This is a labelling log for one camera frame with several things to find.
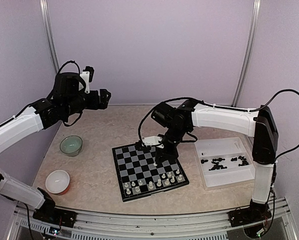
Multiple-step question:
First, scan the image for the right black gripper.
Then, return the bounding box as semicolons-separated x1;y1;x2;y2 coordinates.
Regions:
155;125;188;164

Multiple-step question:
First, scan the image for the white chess bishop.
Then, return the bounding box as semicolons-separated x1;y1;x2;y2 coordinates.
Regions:
165;178;170;186

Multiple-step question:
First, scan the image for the white chess king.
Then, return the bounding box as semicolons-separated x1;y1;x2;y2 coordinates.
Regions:
156;179;162;187

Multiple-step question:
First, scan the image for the white chess queen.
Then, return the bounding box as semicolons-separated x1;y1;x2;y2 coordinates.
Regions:
148;181;154;190

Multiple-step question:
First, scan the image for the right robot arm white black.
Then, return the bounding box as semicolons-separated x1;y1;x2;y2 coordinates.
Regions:
142;97;279;222

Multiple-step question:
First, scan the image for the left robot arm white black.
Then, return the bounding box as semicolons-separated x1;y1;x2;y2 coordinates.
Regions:
0;68;112;223

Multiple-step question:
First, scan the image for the black grey chess board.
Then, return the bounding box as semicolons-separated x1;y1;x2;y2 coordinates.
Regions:
112;144;190;202

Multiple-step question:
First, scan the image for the black chess piece far left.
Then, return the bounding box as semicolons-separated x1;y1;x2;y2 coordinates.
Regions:
200;159;208;164

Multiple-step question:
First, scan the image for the black chess pieces cluster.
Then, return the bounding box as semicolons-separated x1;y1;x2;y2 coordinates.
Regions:
230;155;249;167
209;157;228;171

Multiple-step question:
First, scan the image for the black chess pieces right cluster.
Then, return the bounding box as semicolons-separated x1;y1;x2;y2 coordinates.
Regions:
230;155;249;167

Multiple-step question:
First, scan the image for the green glass bowl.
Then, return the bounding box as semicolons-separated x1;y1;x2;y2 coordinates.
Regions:
59;135;83;157

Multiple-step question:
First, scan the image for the white plastic tray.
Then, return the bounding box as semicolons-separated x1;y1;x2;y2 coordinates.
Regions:
194;137;255;191

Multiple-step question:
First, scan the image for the white orange bowl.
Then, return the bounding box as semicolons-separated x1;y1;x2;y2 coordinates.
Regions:
45;169;71;195

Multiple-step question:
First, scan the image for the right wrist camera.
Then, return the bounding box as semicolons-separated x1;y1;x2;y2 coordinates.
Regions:
135;136;164;151

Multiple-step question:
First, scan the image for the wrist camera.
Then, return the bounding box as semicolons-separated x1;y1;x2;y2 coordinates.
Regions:
78;66;95;94
135;136;164;151

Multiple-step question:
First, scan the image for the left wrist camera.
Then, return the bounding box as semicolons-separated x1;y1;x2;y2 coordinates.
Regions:
78;66;95;94

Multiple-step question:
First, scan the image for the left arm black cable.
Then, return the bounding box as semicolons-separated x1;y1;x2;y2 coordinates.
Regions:
56;60;82;76

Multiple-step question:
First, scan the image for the aluminium front rail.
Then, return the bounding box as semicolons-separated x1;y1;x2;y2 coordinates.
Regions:
6;197;298;240

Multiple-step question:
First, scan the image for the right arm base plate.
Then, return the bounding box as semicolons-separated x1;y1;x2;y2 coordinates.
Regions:
227;207;272;227

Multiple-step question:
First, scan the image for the left aluminium frame post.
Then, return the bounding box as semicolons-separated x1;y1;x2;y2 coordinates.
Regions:
39;0;60;73

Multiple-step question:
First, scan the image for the aluminium frame post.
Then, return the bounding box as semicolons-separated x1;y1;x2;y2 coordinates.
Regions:
231;0;262;107
39;0;60;73

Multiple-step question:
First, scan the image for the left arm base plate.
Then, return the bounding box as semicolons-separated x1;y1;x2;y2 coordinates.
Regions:
32;207;77;228

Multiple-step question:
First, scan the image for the right aluminium frame post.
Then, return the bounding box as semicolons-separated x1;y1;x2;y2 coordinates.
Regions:
231;0;262;107

